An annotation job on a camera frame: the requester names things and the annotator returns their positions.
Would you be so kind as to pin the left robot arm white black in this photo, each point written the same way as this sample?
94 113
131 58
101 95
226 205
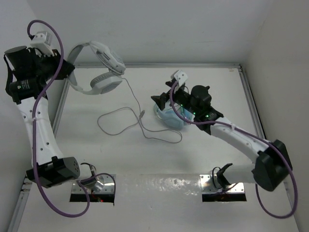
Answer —
29 69

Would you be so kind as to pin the metal base plate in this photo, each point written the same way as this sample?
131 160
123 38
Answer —
103 184
210 185

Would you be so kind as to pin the light blue headphones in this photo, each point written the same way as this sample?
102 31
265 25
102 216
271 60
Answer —
170 119

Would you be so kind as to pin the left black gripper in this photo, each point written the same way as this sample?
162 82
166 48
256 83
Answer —
55 60

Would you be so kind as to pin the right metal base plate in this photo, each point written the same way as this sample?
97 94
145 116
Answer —
210 185

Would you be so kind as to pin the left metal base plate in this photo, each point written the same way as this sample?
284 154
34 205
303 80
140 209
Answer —
103 184

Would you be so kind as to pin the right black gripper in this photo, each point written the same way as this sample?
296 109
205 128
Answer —
161 99

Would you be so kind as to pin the aluminium table frame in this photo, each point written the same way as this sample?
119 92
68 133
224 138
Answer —
157 184

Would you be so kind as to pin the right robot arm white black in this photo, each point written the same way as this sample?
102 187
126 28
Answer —
270 160

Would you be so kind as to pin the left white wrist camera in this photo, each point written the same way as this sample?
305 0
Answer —
42 41

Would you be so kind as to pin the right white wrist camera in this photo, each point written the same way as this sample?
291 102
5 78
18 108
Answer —
180 76

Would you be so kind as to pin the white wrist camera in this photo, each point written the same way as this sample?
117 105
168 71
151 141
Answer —
180 76
42 41

